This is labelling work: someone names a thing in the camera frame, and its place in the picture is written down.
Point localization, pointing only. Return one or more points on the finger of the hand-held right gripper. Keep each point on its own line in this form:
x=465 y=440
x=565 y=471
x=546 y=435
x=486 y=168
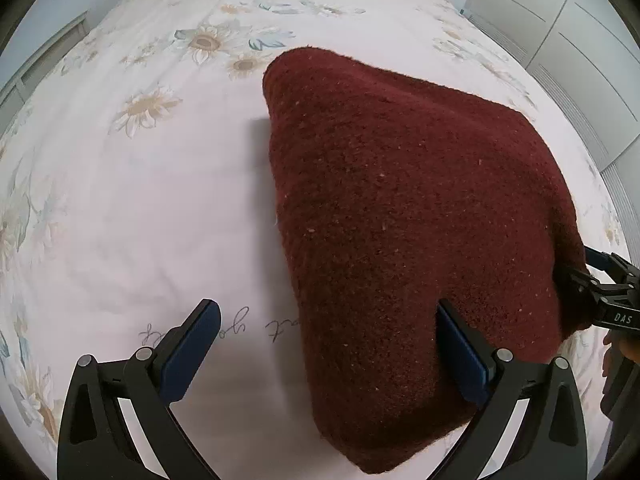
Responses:
x=607 y=261
x=582 y=285

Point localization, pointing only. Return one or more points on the white side cabinet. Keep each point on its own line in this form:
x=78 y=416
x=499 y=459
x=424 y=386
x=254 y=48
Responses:
x=40 y=60

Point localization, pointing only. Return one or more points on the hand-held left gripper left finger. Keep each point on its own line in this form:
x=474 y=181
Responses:
x=192 y=350

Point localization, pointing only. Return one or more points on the dark red knit sweater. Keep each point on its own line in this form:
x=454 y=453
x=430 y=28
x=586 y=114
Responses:
x=400 y=210

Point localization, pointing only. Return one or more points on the white wardrobe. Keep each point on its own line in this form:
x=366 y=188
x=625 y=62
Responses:
x=565 y=25

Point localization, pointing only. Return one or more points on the floral white bed sheet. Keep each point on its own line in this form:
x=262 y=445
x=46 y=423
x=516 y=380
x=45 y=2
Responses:
x=150 y=210

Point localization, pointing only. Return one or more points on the person's right hand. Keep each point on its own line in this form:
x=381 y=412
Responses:
x=620 y=375

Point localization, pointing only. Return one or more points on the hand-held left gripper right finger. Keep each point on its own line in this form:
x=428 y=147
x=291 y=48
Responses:
x=465 y=360

